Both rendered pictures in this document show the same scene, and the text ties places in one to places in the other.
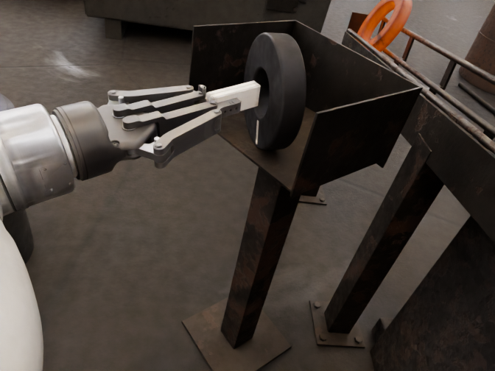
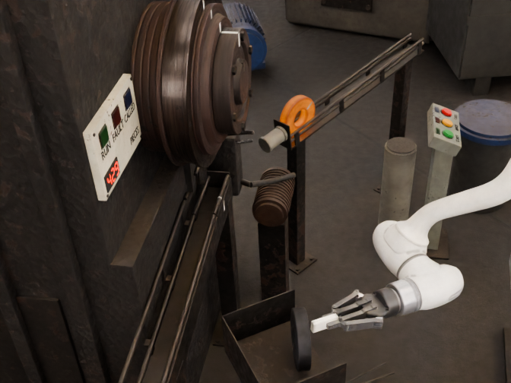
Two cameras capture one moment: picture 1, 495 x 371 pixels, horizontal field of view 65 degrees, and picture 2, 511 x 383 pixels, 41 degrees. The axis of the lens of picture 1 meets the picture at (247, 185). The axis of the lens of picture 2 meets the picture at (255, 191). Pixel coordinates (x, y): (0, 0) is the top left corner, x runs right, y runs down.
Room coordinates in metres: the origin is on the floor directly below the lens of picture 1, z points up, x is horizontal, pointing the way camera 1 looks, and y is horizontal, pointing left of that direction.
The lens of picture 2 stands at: (1.55, 0.31, 2.00)
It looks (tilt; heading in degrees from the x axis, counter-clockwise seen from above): 38 degrees down; 201
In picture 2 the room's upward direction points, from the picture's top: 3 degrees counter-clockwise
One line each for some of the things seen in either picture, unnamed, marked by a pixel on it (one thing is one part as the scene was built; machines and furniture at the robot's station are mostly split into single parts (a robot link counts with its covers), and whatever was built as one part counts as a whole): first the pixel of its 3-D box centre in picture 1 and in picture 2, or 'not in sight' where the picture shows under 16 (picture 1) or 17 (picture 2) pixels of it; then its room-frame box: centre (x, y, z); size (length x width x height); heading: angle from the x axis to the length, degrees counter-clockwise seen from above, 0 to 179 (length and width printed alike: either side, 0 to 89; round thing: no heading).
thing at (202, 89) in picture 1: (163, 112); (357, 316); (0.38, 0.11, 0.68); 0.11 x 0.01 x 0.04; 136
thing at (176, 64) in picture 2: not in sight; (198, 79); (0.08, -0.41, 1.11); 0.47 x 0.06 x 0.47; 9
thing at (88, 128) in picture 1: (109, 134); (377, 305); (0.32, 0.15, 0.67); 0.09 x 0.08 x 0.07; 134
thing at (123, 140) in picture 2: not in sight; (115, 135); (0.43, -0.47, 1.15); 0.26 x 0.02 x 0.18; 9
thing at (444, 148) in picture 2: not in sight; (437, 185); (-0.71, 0.21, 0.31); 0.24 x 0.16 x 0.62; 9
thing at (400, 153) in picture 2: not in sight; (395, 197); (-0.65, 0.05, 0.26); 0.12 x 0.12 x 0.52
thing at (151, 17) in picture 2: not in sight; (169, 77); (0.09, -0.49, 1.11); 0.47 x 0.10 x 0.47; 9
